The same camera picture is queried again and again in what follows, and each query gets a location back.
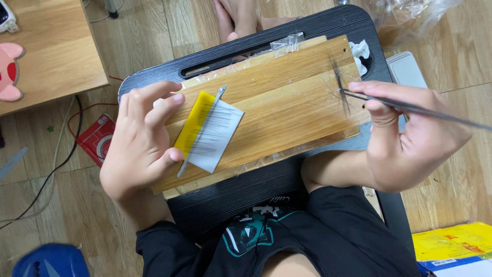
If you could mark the black lap desk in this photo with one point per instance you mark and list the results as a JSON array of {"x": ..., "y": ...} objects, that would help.
[{"x": 238, "y": 192}]

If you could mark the silver metal strip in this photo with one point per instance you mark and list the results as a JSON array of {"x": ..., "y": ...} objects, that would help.
[{"x": 215, "y": 103}]

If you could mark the small green sticker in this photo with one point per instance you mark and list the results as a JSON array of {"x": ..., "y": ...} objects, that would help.
[{"x": 50, "y": 129}]

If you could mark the wooden board in plastic film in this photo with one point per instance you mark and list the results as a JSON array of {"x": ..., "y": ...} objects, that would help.
[{"x": 303, "y": 45}]

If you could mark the low wooden table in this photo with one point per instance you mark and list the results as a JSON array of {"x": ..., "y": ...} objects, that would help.
[{"x": 57, "y": 50}]

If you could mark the blue and white box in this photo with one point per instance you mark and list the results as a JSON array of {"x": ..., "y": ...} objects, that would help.
[{"x": 461, "y": 269}]

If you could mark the pink pig figure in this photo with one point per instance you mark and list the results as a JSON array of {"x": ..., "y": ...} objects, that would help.
[{"x": 8, "y": 61}]

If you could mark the yellow packet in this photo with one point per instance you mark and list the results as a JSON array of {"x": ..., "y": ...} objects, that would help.
[{"x": 449, "y": 240}]

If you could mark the red packet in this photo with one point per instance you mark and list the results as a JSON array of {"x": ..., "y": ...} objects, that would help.
[{"x": 92, "y": 139}]

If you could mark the bundle of black hairs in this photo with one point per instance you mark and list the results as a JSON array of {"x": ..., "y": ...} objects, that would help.
[{"x": 340, "y": 79}]

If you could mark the yellow and white card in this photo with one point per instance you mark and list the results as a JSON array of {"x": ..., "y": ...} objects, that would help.
[{"x": 216, "y": 134}]

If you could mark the white plastic box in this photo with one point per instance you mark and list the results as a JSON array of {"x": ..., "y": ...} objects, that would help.
[{"x": 405, "y": 71}]

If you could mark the person's left hand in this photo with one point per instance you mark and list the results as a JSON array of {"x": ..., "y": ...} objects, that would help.
[{"x": 134, "y": 154}]

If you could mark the black stand leg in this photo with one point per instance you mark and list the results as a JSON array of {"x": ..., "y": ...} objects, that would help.
[{"x": 111, "y": 9}]

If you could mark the crumpled white tissue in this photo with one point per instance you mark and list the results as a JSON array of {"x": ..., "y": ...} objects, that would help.
[{"x": 359, "y": 50}]

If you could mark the bare wooden board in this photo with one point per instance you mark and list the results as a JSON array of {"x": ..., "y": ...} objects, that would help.
[{"x": 284, "y": 104}]

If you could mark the blue plastic object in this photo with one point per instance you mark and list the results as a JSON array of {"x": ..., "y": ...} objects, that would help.
[{"x": 50, "y": 261}]

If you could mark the grey metal tweezers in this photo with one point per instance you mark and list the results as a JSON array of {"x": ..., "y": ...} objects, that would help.
[{"x": 442, "y": 115}]

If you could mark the person's right hand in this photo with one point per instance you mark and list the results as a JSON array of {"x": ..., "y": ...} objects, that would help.
[{"x": 419, "y": 146}]

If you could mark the clear plastic bag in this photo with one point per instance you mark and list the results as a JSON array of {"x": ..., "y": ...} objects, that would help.
[{"x": 403, "y": 19}]

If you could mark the white device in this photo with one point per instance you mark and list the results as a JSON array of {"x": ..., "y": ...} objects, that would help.
[{"x": 7, "y": 21}]

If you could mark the person's bare foot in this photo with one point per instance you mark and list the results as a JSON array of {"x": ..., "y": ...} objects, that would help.
[{"x": 242, "y": 17}]

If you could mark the light blue plastic piece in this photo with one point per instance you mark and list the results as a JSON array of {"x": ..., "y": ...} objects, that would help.
[{"x": 11, "y": 163}]

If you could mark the person's bare leg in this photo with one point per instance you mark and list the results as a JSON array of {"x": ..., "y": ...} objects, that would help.
[{"x": 290, "y": 270}]

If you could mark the person's black printed shirt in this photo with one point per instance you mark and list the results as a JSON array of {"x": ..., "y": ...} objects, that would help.
[{"x": 346, "y": 234}]

